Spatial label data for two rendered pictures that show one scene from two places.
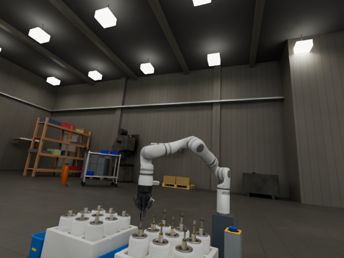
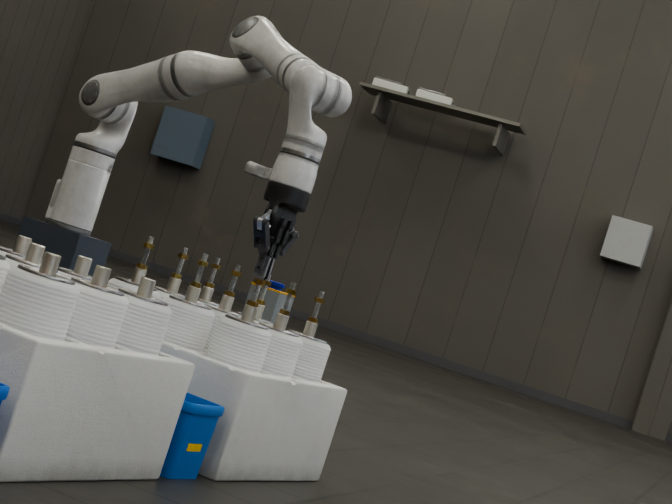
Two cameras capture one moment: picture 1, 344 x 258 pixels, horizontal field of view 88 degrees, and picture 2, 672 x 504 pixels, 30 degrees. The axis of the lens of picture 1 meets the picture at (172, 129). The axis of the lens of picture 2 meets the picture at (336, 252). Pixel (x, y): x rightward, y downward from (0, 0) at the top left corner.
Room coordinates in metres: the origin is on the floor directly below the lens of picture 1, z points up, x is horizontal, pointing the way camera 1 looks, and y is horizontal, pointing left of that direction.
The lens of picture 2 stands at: (0.93, 2.23, 0.34)
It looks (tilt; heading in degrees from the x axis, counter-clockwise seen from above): 2 degrees up; 268
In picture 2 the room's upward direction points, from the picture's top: 18 degrees clockwise
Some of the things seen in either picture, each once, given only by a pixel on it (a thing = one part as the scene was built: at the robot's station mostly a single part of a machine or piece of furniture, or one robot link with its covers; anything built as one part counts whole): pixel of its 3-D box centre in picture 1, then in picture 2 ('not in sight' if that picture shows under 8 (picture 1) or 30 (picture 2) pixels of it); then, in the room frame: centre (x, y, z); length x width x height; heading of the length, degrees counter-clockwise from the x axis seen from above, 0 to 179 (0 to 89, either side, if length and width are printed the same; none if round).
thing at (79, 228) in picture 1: (79, 236); (76, 350); (1.18, 0.49, 0.16); 0.10 x 0.10 x 0.18
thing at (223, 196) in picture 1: (222, 201); (81, 191); (1.40, -0.42, 0.39); 0.09 x 0.09 x 0.17; 70
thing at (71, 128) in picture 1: (62, 149); not in sight; (8.27, 4.92, 1.19); 2.64 x 0.70 x 2.39; 160
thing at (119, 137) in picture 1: (125, 154); not in sight; (8.04, 1.99, 1.15); 1.21 x 1.04 x 2.31; 70
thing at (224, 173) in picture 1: (223, 178); (105, 119); (1.40, -0.42, 0.54); 0.09 x 0.09 x 0.17; 49
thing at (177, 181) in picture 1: (178, 181); not in sight; (7.36, -0.44, 0.20); 1.12 x 0.75 x 0.40; 69
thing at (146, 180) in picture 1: (147, 178); (286, 167); (0.99, 0.11, 0.52); 0.11 x 0.09 x 0.06; 152
